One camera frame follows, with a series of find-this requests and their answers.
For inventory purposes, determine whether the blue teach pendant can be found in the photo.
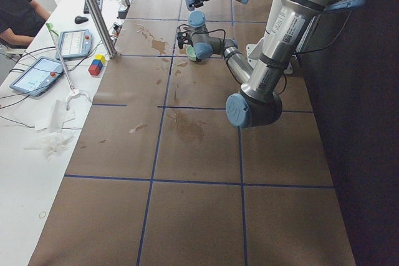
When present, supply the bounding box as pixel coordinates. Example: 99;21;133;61
9;57;64;97
58;29;92;60

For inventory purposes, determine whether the near blue teach pendant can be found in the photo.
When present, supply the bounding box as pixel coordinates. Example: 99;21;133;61
9;57;64;97

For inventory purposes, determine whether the white paper sheet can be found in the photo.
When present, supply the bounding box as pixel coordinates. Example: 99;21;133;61
34;100;75;133

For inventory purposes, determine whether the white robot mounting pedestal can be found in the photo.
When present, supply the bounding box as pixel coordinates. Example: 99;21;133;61
247;0;297;70

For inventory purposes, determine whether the black computer mouse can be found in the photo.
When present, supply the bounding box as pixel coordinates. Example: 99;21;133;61
74;16;89;24

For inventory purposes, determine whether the reacher grabber stick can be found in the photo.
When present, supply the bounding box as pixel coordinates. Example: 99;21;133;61
46;22;92;111

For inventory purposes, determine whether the aluminium frame post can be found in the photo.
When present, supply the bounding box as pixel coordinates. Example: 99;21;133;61
85;0;117;59

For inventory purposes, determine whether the light green bowl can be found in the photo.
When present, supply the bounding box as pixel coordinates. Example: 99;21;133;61
186;45;202;62

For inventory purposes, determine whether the crumpled white tissue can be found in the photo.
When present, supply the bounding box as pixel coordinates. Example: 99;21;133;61
23;132;75;160

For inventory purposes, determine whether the yellow wooden block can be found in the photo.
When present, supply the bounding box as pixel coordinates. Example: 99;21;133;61
94;54;106;65

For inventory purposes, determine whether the far blue teach pendant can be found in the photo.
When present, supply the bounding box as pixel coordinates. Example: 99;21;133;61
58;29;92;60

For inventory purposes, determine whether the red wooden block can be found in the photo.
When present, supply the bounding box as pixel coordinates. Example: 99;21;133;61
88;59;103;76

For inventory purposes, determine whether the seated person in black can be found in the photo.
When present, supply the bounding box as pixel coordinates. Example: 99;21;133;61
1;0;50;46

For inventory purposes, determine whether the brown paper table cover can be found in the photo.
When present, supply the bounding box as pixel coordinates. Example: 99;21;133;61
29;0;355;265

